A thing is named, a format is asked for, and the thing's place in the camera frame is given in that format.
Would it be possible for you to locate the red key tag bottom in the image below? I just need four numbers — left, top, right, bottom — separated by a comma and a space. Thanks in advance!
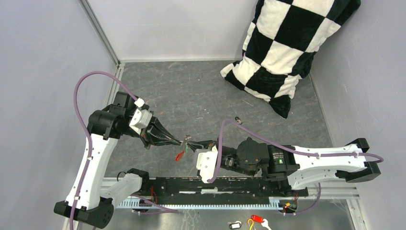
250, 215, 264, 223

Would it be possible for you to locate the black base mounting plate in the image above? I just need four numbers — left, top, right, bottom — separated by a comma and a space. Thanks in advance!
136, 177, 309, 205

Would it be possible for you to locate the white slotted cable duct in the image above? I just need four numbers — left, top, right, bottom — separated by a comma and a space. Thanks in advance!
117, 197, 282, 210

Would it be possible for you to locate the yellow carabiner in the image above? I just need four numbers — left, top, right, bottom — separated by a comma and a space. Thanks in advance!
247, 218, 255, 230

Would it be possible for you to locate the black white checkered blanket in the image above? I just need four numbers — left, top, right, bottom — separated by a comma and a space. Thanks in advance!
220, 0, 361, 119

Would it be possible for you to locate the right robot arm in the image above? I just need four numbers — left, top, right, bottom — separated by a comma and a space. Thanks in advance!
184, 138, 381, 196

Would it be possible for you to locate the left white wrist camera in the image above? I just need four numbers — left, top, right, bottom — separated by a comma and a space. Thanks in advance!
129, 98, 153, 135

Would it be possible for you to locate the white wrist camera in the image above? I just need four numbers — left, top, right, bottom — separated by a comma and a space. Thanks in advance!
129, 98, 153, 135
194, 146, 218, 184

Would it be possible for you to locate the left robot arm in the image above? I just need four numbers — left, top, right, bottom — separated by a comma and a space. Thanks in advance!
54, 92, 181, 229

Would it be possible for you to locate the red key tag with keyring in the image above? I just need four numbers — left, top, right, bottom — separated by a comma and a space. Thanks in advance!
175, 140, 188, 161

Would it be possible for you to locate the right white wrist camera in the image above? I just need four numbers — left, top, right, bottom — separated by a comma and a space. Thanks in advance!
194, 146, 218, 184

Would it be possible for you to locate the black key tag with key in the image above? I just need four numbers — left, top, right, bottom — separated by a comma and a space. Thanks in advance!
235, 116, 242, 125

